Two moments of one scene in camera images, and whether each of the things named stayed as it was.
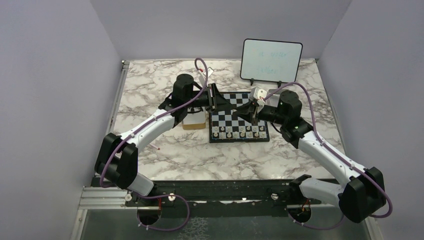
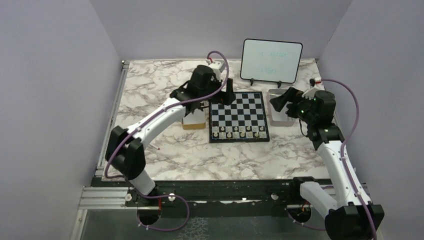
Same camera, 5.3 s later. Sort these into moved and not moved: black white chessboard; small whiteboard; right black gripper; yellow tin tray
Moved: right black gripper
Not moved: black white chessboard; yellow tin tray; small whiteboard
